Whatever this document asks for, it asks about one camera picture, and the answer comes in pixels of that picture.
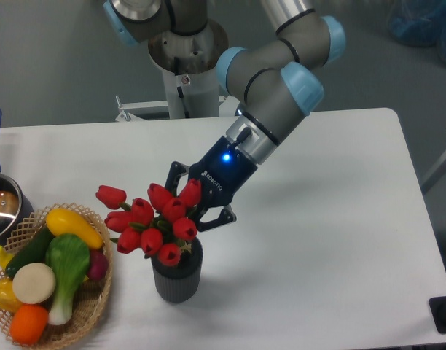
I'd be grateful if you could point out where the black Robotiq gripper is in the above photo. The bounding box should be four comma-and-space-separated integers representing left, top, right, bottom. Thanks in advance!
165, 136, 257, 232

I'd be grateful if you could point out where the red tulip bouquet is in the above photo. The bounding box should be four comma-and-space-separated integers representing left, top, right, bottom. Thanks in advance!
95, 179, 202, 268

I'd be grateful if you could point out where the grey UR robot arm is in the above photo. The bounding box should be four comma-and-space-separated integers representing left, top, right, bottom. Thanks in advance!
103, 1, 345, 231

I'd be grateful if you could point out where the dark grey ribbed vase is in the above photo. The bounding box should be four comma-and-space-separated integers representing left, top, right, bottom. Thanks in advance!
152, 238, 203, 303

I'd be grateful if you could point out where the purple red radish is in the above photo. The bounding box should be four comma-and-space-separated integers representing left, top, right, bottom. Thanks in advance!
87, 250, 109, 281

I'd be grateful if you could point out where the yellow squash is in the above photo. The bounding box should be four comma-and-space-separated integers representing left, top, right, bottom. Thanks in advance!
45, 208, 104, 249

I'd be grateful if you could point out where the green bok choy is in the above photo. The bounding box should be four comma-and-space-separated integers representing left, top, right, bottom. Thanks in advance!
45, 233, 90, 326

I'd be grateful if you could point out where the woven wicker basket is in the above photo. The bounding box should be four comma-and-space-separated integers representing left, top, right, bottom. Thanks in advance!
0, 203, 113, 349

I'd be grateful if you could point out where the dark green cucumber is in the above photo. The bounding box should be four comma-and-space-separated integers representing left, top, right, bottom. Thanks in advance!
5, 226, 55, 278

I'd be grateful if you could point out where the beige round disc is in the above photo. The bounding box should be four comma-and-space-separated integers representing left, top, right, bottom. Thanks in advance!
12, 262, 56, 304

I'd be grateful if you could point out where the yellow banana tip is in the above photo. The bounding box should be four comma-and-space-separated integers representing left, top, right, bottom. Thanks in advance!
0, 245, 14, 271

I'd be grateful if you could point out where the orange fruit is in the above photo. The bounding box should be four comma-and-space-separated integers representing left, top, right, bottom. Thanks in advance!
9, 304, 48, 346

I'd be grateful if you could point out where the yellow bell pepper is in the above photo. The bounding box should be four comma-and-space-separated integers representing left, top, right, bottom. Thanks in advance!
0, 278, 23, 313

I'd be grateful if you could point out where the blue plastic bag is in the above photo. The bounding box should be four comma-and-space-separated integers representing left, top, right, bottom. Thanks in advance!
386, 1, 446, 65

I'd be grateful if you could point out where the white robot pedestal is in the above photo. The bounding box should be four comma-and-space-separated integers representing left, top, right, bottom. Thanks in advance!
116, 19, 229, 121

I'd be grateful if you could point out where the blue handled saucepan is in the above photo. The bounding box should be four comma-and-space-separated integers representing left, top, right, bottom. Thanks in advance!
0, 109, 33, 246

